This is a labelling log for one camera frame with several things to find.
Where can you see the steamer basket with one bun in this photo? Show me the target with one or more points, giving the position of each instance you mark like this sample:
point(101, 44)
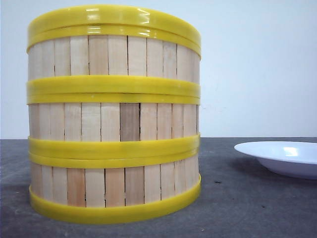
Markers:
point(104, 63)

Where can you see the steamer basket with three buns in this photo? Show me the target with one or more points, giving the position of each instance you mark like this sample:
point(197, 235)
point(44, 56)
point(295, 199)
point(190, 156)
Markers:
point(92, 134)

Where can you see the woven bamboo steamer lid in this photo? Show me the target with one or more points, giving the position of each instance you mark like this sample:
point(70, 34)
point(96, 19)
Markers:
point(106, 19)

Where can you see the steamer basket with small buns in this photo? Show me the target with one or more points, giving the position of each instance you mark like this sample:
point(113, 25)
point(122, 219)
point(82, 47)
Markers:
point(124, 201)

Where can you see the white ceramic plate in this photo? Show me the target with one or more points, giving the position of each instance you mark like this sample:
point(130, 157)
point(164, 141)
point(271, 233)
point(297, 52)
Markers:
point(289, 158)

